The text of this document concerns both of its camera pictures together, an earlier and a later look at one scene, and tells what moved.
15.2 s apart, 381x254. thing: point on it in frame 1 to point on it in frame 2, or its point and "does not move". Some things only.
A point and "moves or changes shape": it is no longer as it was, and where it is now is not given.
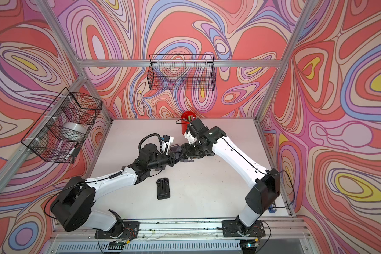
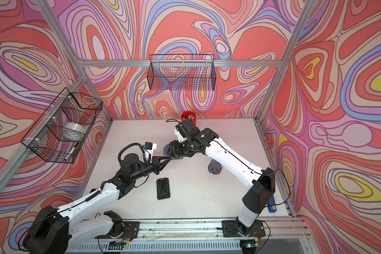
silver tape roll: (74, 132) does not move
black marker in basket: (71, 151) does not move
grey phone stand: (176, 148) moves or changes shape
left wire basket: (59, 134) does not move
